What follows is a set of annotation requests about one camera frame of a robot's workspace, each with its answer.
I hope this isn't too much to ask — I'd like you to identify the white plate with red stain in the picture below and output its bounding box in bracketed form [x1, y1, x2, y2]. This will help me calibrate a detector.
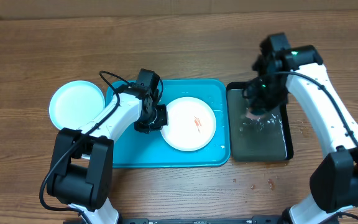
[161, 97, 217, 152]

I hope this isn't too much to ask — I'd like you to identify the light blue plate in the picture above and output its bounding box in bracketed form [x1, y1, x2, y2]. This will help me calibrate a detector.
[48, 80, 105, 129]

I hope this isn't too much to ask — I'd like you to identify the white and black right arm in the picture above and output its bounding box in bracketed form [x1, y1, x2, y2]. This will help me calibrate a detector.
[244, 44, 358, 223]

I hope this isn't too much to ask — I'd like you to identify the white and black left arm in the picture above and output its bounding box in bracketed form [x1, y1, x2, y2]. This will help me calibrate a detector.
[39, 83, 167, 223]

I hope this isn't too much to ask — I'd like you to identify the teal plastic tray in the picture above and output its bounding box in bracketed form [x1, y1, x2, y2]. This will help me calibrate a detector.
[112, 79, 231, 169]

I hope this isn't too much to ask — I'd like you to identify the black water tray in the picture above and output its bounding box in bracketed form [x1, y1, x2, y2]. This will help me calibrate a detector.
[226, 82, 294, 162]

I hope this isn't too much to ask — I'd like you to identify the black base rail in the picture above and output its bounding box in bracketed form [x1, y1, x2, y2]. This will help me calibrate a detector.
[118, 215, 285, 224]

